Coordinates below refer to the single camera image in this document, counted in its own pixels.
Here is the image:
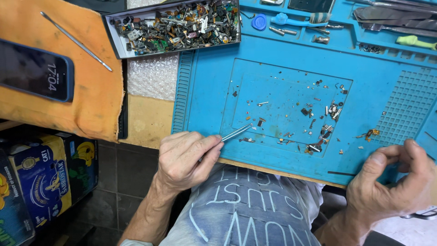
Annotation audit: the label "person's left hand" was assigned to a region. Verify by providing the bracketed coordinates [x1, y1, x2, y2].
[155, 131, 225, 192]

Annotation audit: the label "person's right hand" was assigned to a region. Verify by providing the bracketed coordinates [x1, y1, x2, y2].
[346, 138, 437, 230]

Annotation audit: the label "silver metal tweezers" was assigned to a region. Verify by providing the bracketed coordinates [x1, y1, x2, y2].
[220, 123, 254, 143]

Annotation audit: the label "black rubber mat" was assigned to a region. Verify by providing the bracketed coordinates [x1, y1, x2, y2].
[117, 60, 129, 140]

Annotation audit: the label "person's grey printed shirt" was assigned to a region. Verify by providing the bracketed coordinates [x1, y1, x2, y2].
[160, 163, 325, 246]

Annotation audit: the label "clear bubble wrap sheet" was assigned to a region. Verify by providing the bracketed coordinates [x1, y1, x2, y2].
[126, 0, 180, 102]

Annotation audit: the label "scattered tiny parts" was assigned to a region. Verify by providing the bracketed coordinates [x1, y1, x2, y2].
[230, 70, 352, 156]

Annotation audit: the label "black banana carton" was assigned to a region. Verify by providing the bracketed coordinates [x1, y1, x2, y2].
[63, 135, 99, 205]

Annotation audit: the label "orange cloth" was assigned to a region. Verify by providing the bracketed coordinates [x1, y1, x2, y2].
[0, 0, 125, 143]

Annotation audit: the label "heap of small phone parts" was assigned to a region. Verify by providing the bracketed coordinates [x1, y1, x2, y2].
[111, 0, 239, 56]

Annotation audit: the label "shallow black parts box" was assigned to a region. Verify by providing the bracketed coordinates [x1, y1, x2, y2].
[102, 0, 242, 60]

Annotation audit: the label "blue banana carton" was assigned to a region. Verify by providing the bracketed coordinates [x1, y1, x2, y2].
[8, 134, 73, 228]
[0, 150, 36, 246]

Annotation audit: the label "pile of tiny screws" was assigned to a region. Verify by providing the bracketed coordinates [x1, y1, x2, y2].
[359, 44, 384, 54]

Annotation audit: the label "blue silicone repair mat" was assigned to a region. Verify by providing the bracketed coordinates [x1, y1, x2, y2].
[171, 0, 437, 187]

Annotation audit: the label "blue round opening pick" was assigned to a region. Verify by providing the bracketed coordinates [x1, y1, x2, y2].
[251, 14, 267, 31]

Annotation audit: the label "thin metal spudger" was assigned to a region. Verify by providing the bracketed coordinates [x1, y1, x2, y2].
[40, 11, 113, 72]

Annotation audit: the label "blue smartphone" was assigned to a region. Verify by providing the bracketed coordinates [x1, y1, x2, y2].
[0, 38, 75, 103]

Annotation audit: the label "blue toothbrush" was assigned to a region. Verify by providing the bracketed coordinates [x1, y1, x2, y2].
[271, 12, 332, 27]

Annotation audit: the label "bundle of long metal tools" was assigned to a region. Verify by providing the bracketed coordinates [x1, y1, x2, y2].
[348, 0, 437, 14]

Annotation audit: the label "dark phone screen panel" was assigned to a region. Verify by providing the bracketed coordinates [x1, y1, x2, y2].
[288, 0, 337, 13]

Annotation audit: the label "black chair frame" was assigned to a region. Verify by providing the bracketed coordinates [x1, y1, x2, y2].
[399, 206, 437, 220]

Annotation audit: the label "orange flex cable part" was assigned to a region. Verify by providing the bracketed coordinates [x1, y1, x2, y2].
[355, 128, 380, 142]

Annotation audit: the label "green handled tool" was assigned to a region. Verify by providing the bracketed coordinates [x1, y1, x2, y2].
[396, 35, 437, 51]

